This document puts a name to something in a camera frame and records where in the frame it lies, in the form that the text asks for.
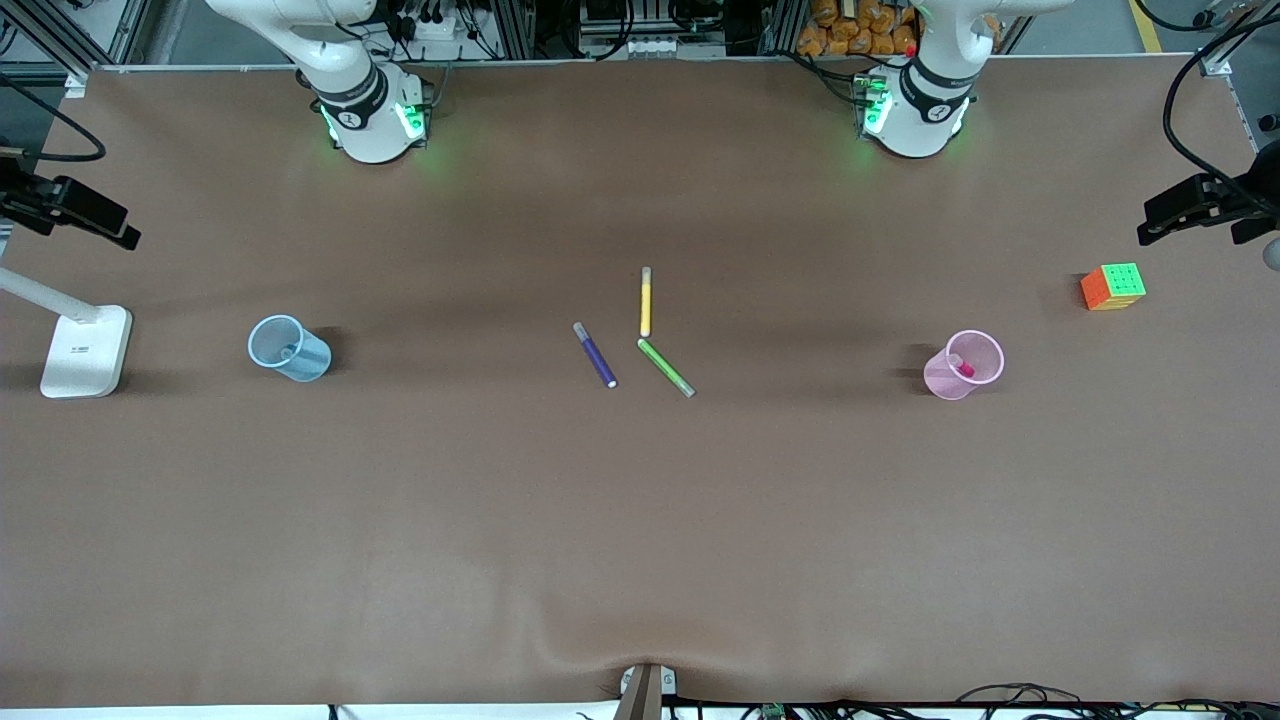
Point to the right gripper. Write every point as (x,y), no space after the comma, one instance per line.
(22,197)

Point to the light blue plastic cup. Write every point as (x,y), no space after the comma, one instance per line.
(305,362)

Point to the green marker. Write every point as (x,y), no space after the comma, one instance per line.
(665,367)

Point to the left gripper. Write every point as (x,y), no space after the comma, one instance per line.
(1243,196)

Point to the white power strip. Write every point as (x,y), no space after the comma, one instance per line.
(435,27)

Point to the pink plastic cup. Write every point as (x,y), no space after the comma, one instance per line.
(945,380)

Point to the purple marker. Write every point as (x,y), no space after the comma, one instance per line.
(595,356)

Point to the pink marker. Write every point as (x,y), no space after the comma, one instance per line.
(962,366)

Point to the colourful puzzle cube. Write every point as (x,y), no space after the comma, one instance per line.
(1112,288)

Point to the yellow marker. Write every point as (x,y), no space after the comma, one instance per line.
(646,305)

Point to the metal table clamp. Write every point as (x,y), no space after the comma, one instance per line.
(645,692)

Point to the grey terminal strip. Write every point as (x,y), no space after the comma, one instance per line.
(650,46)

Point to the bag of orange items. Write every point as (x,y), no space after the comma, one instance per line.
(860,30)

